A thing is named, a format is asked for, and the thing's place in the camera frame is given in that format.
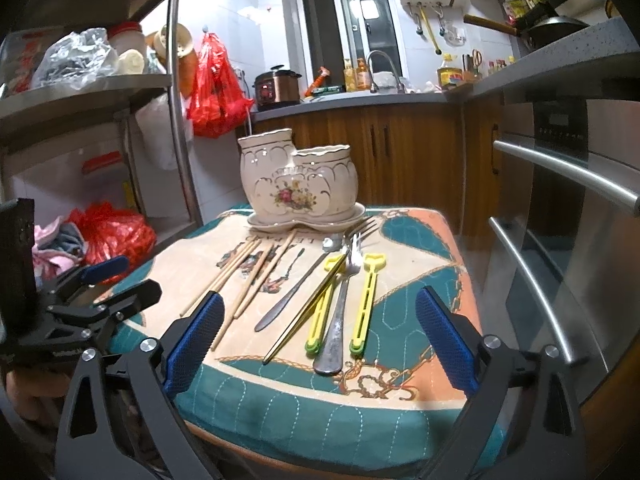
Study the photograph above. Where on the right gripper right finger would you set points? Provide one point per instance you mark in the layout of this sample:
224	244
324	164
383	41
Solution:
444	331

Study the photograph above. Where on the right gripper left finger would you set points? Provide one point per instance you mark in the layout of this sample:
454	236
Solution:
187	341

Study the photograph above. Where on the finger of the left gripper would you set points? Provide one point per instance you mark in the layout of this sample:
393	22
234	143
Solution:
104	271
128	303

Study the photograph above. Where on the wooden chopstick one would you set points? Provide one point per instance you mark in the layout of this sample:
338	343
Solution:
197	297

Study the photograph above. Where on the yellow plastic tongs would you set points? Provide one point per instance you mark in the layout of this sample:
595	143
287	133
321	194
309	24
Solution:
373	264
325	299

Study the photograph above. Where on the gold fork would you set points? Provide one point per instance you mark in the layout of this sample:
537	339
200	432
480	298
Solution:
303	312

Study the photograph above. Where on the kitchen faucet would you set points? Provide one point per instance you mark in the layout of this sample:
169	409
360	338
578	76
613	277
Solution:
383	73

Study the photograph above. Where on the left hand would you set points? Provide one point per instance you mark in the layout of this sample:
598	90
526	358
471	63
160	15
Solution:
26	390

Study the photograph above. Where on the pink cloth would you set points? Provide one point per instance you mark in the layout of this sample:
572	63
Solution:
58	247

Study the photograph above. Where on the red bag on floor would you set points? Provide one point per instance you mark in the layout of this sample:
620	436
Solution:
111	232

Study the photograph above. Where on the wooden chopstick three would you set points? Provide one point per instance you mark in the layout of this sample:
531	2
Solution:
242	295

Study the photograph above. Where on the patterned quilted mat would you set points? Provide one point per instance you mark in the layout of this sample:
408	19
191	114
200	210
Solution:
357	391

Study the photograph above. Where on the stainless steel oven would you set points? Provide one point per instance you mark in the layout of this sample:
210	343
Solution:
564	269

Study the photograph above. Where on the wooden chopstick four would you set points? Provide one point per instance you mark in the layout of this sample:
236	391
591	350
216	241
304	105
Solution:
264	277

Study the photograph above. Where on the steel fork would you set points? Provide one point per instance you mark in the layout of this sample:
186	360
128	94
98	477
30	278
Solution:
354	256

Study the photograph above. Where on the steel shelving rack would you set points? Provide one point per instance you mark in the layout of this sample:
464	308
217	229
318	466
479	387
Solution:
37	115

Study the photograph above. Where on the steel table knife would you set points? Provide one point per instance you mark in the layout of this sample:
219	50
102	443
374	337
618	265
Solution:
330	246

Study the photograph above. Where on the floral ceramic utensil holder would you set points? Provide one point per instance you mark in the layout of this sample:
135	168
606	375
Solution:
288	186

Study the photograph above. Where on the wooden base cabinets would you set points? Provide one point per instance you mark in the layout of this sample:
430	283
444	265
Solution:
416	150

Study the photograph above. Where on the clear crumpled plastic bag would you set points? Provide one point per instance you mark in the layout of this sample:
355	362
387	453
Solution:
76	60

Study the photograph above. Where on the hanging red plastic bag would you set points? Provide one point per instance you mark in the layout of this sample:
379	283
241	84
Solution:
218	104

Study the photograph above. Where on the white jar red lid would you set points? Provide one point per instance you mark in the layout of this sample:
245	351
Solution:
129	43

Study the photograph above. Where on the electric pressure cooker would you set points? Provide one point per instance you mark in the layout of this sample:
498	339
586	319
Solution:
279	87

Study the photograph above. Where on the yellow cooking oil bottle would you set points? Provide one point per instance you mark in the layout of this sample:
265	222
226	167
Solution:
450	76

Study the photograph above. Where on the black wok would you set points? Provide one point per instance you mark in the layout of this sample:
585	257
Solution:
535	37

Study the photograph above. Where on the window with dark glass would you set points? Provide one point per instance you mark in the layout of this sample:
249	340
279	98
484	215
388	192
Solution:
336	32

